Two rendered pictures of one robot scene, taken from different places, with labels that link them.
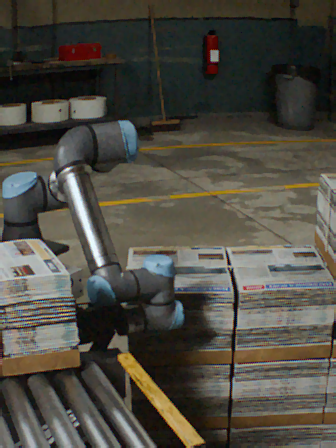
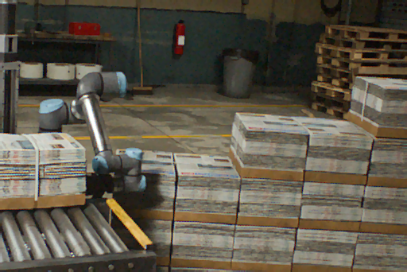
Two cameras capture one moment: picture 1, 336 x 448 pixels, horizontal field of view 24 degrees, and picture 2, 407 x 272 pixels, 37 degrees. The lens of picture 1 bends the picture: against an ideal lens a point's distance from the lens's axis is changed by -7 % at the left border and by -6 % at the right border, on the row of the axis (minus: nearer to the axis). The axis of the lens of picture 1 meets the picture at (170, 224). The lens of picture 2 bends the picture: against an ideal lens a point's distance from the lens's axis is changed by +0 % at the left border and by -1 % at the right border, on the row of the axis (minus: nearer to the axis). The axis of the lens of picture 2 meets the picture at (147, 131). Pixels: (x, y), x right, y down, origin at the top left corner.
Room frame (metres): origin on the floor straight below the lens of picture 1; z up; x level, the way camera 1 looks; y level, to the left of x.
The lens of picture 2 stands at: (-0.63, -0.01, 1.64)
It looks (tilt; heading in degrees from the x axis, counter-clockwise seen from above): 13 degrees down; 0
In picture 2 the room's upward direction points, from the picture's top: 4 degrees clockwise
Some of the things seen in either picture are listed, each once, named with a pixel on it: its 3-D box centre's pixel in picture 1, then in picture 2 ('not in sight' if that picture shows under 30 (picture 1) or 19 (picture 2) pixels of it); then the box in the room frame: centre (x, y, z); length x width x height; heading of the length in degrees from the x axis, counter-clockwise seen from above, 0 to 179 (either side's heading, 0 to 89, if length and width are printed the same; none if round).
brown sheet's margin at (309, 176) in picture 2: not in sight; (323, 166); (2.17, -0.89, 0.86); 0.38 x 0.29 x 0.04; 2
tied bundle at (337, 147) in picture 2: not in sight; (325, 149); (2.17, -0.89, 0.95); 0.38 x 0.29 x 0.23; 2
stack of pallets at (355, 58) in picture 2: not in sight; (365, 71); (8.38, -3.27, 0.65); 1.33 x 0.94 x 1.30; 116
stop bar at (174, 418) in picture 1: (158, 398); (128, 222); (1.40, 0.02, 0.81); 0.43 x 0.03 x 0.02; 22
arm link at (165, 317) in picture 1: (159, 315); (132, 183); (1.85, 0.02, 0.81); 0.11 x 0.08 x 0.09; 112
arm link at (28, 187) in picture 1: (22, 195); (52, 113); (2.33, 0.46, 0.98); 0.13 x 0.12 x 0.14; 121
